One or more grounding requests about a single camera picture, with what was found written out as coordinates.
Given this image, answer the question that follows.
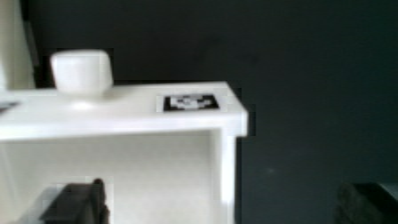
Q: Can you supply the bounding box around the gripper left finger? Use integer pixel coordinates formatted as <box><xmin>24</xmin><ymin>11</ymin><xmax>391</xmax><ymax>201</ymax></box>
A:
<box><xmin>40</xmin><ymin>179</ymin><xmax>111</xmax><ymax>224</ymax></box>

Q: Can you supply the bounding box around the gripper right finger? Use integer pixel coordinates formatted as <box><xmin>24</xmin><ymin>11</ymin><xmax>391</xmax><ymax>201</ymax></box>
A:
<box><xmin>335</xmin><ymin>183</ymin><xmax>398</xmax><ymax>224</ymax></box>

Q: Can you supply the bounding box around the white drawer cabinet box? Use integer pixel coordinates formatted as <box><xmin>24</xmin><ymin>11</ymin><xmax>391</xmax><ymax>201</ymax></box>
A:
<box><xmin>0</xmin><ymin>0</ymin><xmax>36</xmax><ymax>91</ymax></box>

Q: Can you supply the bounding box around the white drawer tray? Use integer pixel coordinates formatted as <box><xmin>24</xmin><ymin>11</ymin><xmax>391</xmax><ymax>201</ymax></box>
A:
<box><xmin>0</xmin><ymin>50</ymin><xmax>249</xmax><ymax>224</ymax></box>

